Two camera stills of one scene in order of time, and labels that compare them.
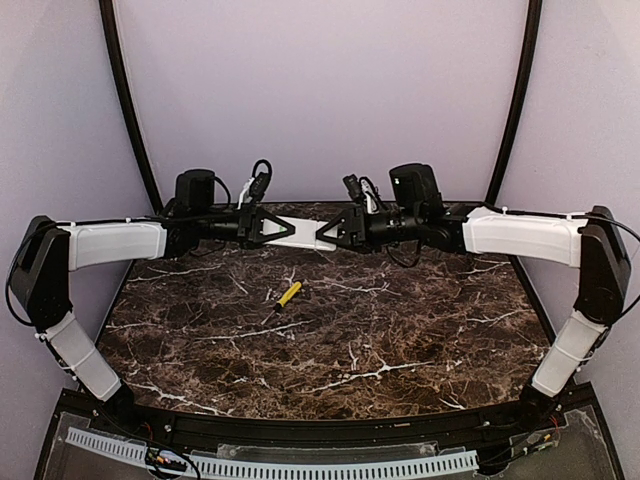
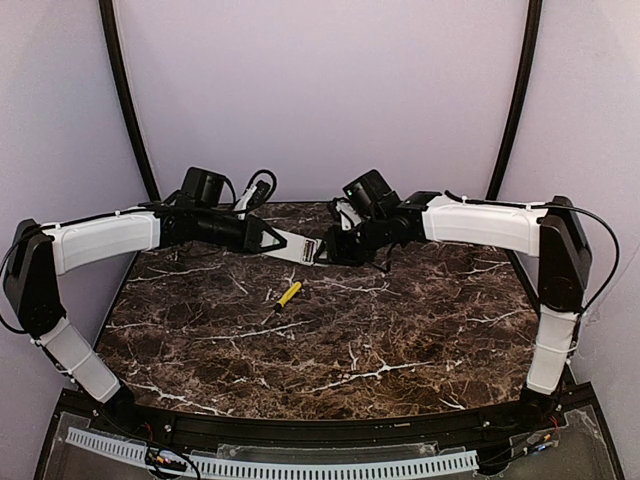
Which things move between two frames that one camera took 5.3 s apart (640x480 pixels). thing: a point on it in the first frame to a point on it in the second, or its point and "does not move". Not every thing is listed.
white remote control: (305, 233) to (297, 248)
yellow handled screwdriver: (288, 296) does not move
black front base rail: (487, 424) does not move
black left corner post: (112, 54) does not move
